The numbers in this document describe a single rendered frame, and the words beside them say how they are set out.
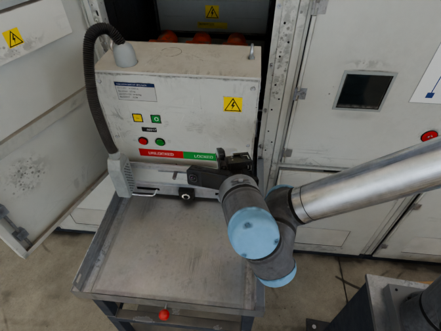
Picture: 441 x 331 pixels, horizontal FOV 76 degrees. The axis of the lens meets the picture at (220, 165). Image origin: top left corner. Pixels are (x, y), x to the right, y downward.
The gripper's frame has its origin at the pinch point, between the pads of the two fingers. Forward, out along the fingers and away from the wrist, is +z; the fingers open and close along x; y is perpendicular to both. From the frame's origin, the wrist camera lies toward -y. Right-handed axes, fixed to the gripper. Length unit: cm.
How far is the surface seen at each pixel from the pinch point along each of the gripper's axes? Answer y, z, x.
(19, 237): -67, 7, -28
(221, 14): 17, 93, 33
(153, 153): -20.6, 20.4, -8.3
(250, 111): 11.5, 6.9, 9.0
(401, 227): 105, 32, -74
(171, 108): -11.9, 13.0, 9.9
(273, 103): 27.3, 32.9, 2.3
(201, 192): -4.7, 20.2, -27.3
